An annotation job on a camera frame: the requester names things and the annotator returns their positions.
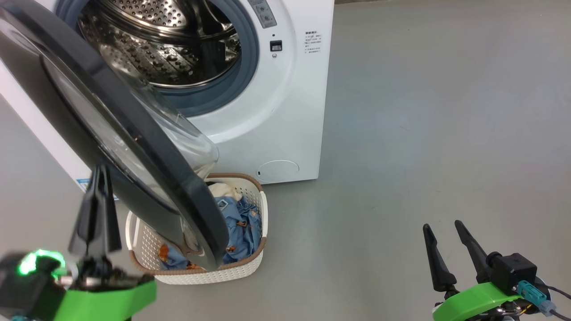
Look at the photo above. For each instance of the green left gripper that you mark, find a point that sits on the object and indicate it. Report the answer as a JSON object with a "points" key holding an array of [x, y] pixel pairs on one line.
{"points": [[107, 298]]}

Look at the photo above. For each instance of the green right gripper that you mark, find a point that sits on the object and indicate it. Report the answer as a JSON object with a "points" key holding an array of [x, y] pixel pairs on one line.
{"points": [[473, 303]]}

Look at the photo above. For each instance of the round black glass washer door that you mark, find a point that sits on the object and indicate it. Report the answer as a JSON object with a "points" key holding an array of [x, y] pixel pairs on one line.
{"points": [[134, 133]]}

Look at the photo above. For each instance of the cream garment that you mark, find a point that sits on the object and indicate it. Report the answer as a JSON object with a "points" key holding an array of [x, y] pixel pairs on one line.
{"points": [[223, 189]]}

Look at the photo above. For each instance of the blue cartoon-print garment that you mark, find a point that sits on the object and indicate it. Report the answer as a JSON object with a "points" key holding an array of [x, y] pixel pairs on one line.
{"points": [[243, 227]]}

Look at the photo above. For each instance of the white front-load washing machine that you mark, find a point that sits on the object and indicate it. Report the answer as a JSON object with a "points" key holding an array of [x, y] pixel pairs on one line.
{"points": [[285, 111]]}

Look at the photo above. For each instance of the cream perforated laundry basket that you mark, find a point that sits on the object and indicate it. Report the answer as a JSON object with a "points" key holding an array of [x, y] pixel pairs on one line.
{"points": [[241, 269]]}

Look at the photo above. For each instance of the round white filter cover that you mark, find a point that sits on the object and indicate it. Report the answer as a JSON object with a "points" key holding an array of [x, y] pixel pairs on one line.
{"points": [[277, 171]]}

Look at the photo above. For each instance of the printed text label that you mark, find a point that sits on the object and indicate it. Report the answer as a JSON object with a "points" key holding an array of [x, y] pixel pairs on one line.
{"points": [[313, 42]]}

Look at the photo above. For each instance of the grey warning sticker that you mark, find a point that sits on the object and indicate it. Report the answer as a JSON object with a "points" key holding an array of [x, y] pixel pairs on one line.
{"points": [[264, 13]]}

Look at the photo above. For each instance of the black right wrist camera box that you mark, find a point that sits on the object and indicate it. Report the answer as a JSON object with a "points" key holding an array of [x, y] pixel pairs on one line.
{"points": [[513, 269]]}

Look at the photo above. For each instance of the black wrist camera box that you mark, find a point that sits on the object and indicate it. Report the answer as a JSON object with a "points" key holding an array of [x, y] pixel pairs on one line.
{"points": [[26, 290], [513, 269]]}

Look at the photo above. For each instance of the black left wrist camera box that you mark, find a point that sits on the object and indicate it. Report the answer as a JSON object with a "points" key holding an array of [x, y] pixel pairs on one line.
{"points": [[26, 290]]}

